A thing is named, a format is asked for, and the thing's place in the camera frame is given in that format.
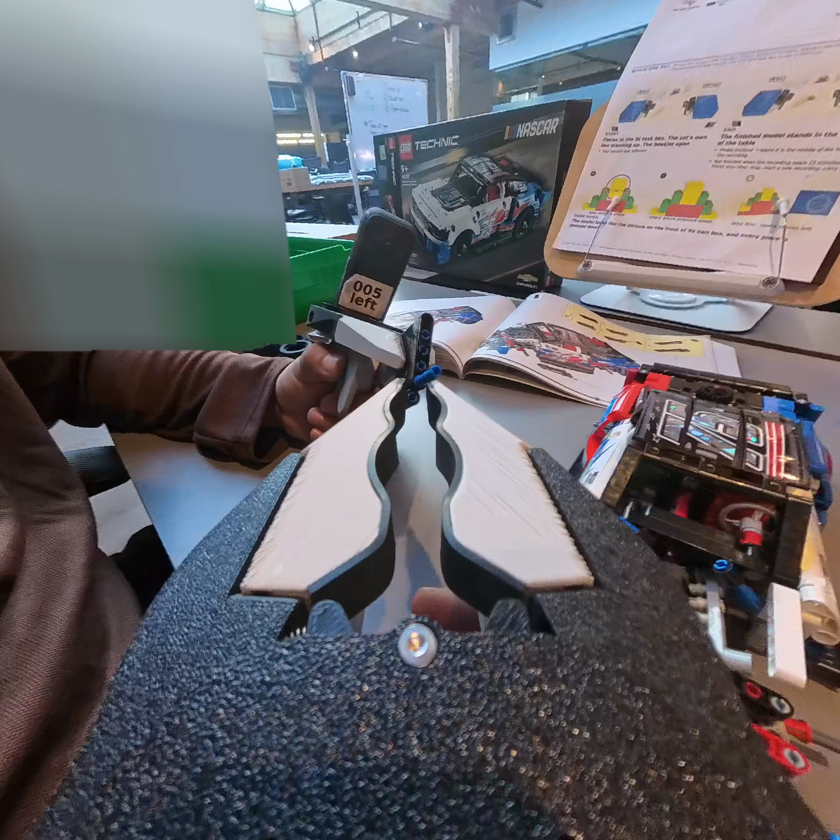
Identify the printed instruction sheet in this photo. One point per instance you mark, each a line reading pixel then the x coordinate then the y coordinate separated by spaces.
pixel 722 131

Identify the toy brick race car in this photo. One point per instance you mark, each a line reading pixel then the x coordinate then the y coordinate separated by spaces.
pixel 715 426

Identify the instruction booklet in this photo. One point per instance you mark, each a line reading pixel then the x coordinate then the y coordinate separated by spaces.
pixel 525 328

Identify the black toy car set box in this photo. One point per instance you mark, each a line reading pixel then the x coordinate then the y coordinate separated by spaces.
pixel 459 151

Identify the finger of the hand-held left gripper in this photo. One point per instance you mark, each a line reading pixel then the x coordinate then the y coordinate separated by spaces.
pixel 374 348

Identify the black office chair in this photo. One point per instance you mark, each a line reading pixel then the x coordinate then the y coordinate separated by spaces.
pixel 98 469

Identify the person's left forearm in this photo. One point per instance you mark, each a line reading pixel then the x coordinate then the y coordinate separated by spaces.
pixel 164 394

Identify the whiteboard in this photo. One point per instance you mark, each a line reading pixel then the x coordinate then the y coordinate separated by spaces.
pixel 394 111

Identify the person's left hand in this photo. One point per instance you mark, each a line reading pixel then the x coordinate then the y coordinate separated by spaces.
pixel 302 394

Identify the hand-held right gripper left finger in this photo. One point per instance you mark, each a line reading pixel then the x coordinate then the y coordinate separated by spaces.
pixel 315 518

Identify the black brick beam blue pins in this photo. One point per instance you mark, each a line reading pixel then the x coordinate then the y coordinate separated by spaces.
pixel 423 341

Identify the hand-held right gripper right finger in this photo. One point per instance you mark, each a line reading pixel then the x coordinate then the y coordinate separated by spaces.
pixel 518 512

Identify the green plastic bin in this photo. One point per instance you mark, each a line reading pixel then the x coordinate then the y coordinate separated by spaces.
pixel 315 275

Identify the person's right hand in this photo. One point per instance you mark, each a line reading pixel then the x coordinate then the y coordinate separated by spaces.
pixel 446 610

